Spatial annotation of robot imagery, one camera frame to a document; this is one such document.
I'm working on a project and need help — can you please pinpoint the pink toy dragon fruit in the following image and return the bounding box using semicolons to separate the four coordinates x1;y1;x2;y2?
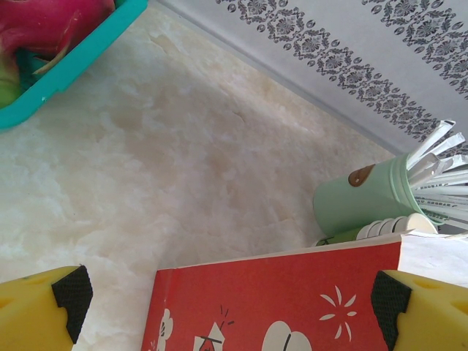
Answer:
0;0;117;110

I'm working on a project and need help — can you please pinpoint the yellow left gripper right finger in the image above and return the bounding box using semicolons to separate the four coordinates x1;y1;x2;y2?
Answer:
370;268;468;351

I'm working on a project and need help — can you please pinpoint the teal plastic basket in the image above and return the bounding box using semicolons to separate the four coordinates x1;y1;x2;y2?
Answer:
0;0;149;129

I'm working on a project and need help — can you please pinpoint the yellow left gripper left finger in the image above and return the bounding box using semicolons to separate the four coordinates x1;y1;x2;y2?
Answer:
0;265;94;351

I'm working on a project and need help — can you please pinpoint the mint green straw holder cup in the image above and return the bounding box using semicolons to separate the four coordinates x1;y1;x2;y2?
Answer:
312;152;439;235

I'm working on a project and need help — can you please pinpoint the red and white paper bag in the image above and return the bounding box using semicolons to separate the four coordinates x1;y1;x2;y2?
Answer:
140;228;468;351

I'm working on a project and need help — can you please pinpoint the stack of paper cups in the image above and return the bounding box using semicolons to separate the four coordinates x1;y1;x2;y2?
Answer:
314;211;439;248

